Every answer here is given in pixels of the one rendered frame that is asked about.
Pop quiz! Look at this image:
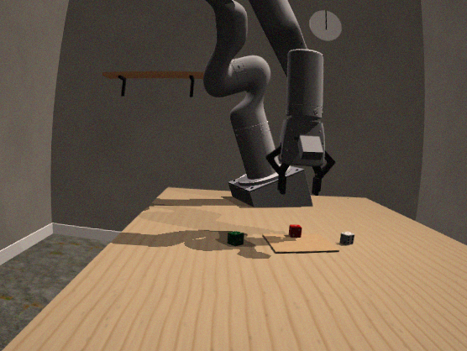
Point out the tan textured mat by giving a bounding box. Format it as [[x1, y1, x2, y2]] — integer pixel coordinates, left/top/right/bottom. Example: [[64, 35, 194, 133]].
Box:
[[263, 233, 339, 254]]

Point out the dark red die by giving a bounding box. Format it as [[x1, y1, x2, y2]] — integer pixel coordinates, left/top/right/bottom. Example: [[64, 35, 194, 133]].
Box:
[[289, 225, 302, 238]]

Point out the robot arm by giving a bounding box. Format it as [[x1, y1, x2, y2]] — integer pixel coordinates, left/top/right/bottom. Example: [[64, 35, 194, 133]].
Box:
[[203, 0, 323, 186]]

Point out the green die with white pips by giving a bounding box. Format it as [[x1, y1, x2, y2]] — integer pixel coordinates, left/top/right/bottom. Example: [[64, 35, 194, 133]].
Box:
[[228, 231, 244, 246]]

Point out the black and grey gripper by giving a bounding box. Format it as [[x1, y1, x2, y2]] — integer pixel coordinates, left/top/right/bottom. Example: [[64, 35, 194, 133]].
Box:
[[266, 118, 335, 196]]

